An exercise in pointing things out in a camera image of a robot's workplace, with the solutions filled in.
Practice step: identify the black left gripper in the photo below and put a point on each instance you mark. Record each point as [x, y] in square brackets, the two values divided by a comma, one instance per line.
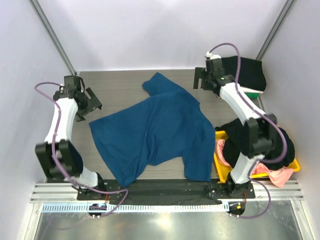
[93, 98]

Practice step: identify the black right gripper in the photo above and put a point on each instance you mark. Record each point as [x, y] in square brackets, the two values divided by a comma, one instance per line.
[201, 72]

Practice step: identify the blue t shirt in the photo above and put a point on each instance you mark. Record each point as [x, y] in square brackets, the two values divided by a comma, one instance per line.
[166, 125]

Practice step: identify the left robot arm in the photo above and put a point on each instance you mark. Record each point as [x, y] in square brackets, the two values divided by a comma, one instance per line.
[57, 155]

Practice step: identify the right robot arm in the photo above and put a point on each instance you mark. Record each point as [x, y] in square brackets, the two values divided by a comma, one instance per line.
[259, 130]

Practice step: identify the folded white t shirt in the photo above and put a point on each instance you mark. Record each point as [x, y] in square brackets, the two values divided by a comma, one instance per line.
[250, 91]

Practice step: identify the folded black t shirt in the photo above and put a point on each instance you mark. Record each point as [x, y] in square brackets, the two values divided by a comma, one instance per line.
[251, 72]

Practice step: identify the folded green t shirt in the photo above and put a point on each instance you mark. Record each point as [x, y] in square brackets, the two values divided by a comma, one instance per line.
[252, 95]

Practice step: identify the black crumpled t shirt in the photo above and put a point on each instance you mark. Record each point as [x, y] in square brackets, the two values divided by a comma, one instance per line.
[231, 149]

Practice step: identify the yellow plastic bin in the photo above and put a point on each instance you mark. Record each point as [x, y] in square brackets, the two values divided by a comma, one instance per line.
[223, 135]

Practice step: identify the pink crumpled t shirt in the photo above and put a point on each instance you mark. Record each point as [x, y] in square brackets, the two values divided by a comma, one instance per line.
[277, 177]

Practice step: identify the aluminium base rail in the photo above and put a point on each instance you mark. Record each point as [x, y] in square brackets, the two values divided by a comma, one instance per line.
[63, 192]

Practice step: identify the white slotted cable duct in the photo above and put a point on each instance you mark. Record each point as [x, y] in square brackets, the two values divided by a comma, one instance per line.
[101, 209]

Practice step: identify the left aluminium frame post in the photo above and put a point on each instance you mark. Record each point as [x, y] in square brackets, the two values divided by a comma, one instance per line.
[35, 4]

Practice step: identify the aluminium frame post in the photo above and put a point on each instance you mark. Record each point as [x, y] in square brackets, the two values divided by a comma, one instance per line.
[280, 19]
[35, 4]

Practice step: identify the right aluminium frame post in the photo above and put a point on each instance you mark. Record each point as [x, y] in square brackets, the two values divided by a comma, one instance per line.
[280, 19]

